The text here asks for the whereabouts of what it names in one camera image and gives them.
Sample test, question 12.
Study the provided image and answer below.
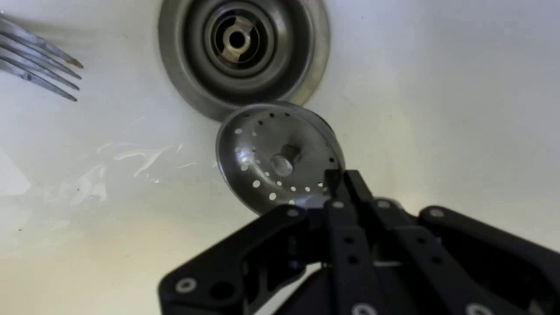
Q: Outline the round metal sink strainer cover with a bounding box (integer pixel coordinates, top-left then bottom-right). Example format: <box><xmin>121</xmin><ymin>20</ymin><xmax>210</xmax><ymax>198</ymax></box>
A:
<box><xmin>214</xmin><ymin>102</ymin><xmax>348</xmax><ymax>216</ymax></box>

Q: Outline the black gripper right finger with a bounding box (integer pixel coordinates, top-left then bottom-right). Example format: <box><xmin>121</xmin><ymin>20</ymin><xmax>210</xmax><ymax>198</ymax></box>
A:
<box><xmin>324</xmin><ymin>169</ymin><xmax>560</xmax><ymax>315</ymax></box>

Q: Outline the white sink basin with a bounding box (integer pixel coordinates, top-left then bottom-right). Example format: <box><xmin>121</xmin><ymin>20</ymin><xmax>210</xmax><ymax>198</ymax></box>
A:
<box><xmin>0</xmin><ymin>0</ymin><xmax>560</xmax><ymax>315</ymax></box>

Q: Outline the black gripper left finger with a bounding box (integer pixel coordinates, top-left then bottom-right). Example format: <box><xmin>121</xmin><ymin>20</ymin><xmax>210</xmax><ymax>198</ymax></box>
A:
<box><xmin>158</xmin><ymin>200</ymin><xmax>382</xmax><ymax>315</ymax></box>

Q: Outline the metal sink drain hole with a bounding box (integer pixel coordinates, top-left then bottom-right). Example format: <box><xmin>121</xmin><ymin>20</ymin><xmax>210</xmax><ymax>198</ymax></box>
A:
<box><xmin>156</xmin><ymin>0</ymin><xmax>333</xmax><ymax>123</ymax></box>

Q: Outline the metal fork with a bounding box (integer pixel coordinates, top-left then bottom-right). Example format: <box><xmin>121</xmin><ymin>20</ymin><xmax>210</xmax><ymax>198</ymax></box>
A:
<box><xmin>0</xmin><ymin>13</ymin><xmax>86</xmax><ymax>106</ymax></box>

